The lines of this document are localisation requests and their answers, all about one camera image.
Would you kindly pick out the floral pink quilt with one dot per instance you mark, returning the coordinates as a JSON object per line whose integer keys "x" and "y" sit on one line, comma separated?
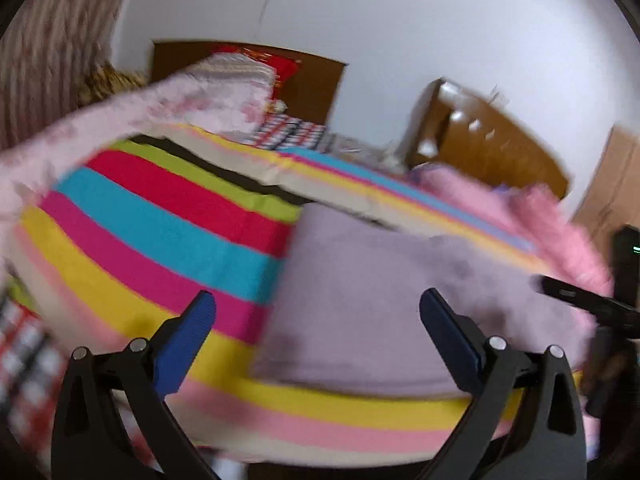
{"x": 125, "y": 115}

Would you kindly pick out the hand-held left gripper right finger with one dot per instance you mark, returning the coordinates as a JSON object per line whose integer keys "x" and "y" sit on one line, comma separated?
{"x": 447, "y": 340}

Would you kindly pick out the brown patterned blanket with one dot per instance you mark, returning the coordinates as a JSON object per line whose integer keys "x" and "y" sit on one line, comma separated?
{"x": 112, "y": 85}

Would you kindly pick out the red pillow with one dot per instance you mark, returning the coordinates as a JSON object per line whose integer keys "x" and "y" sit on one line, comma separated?
{"x": 285, "y": 70}

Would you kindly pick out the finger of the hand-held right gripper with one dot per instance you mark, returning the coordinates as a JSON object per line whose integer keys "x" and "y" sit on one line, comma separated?
{"x": 570, "y": 294}

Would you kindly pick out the plaid bed sheet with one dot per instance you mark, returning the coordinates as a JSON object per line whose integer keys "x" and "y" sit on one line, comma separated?
{"x": 290, "y": 132}

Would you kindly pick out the purple pants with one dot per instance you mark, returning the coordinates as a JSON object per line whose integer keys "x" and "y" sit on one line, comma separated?
{"x": 375, "y": 300}

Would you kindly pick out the floral curtain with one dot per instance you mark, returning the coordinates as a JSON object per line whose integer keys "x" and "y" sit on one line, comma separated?
{"x": 55, "y": 50}

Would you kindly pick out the striped blanket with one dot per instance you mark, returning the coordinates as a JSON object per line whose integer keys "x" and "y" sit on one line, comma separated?
{"x": 150, "y": 230}

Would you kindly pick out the nightstand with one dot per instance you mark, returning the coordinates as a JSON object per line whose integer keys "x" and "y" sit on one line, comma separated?
{"x": 360, "y": 150}

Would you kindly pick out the glossy wooden headboard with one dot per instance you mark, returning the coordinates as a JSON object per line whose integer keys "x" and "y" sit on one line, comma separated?
{"x": 490, "y": 150}

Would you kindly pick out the dark wooden headboard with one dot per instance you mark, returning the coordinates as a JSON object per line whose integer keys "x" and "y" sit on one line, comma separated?
{"x": 320, "y": 85}

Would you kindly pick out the wooden wardrobe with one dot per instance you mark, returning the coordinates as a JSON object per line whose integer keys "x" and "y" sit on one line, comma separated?
{"x": 610, "y": 185}

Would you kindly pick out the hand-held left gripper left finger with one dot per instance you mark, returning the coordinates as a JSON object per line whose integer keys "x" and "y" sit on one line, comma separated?
{"x": 187, "y": 340}

